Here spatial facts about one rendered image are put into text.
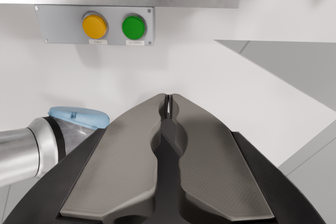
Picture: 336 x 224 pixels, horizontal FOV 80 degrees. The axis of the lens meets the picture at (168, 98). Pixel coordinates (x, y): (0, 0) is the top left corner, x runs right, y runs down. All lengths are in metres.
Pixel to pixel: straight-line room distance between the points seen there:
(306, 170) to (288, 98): 1.87
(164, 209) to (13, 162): 0.34
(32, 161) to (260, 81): 0.52
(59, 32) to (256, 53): 1.29
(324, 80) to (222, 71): 1.38
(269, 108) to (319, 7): 0.27
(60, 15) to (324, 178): 2.59
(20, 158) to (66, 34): 0.22
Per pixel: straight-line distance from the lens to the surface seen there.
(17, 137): 0.39
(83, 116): 0.40
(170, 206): 0.55
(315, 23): 0.59
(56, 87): 0.63
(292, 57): 1.65
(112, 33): 0.41
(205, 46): 0.51
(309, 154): 2.31
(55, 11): 0.43
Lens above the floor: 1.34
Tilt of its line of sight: 59 degrees down
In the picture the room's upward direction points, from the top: 179 degrees counter-clockwise
